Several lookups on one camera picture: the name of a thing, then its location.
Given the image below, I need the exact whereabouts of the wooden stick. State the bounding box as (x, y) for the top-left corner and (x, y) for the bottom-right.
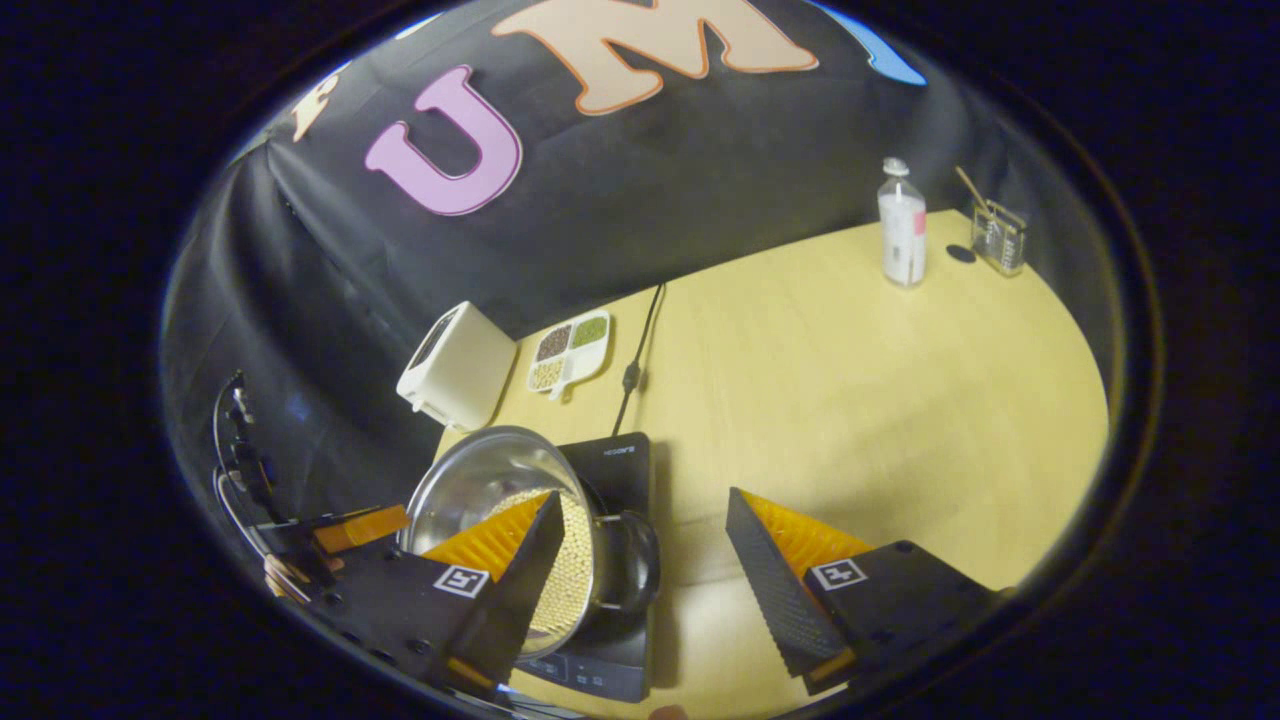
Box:
(954, 165), (996, 216)

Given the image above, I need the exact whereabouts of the black induction cooktop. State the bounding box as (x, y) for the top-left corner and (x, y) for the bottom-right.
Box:
(515, 432), (653, 703)

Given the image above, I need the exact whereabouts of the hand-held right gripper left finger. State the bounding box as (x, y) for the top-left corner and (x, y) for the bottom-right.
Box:
(300, 490), (566, 696)

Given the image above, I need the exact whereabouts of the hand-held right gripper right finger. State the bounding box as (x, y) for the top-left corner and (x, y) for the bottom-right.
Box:
(727, 487), (1001, 696)

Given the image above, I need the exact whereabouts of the black power cable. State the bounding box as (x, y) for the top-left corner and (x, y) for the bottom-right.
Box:
(611, 283), (668, 438)

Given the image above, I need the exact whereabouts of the clear plastic bottle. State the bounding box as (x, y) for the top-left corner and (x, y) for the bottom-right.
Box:
(878, 157), (928, 289)

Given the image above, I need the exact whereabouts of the white toaster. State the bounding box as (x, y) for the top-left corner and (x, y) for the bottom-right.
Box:
(397, 301), (519, 431)

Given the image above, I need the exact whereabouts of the clear square holder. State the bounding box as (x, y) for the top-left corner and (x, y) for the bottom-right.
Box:
(971, 200), (1028, 278)

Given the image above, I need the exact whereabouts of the white divided dish of beans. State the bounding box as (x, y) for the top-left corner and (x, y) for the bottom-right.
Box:
(526, 309), (612, 401)

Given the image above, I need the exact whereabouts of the steel pot with yellow beans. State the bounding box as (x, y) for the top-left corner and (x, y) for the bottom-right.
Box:
(398, 426), (661, 661)

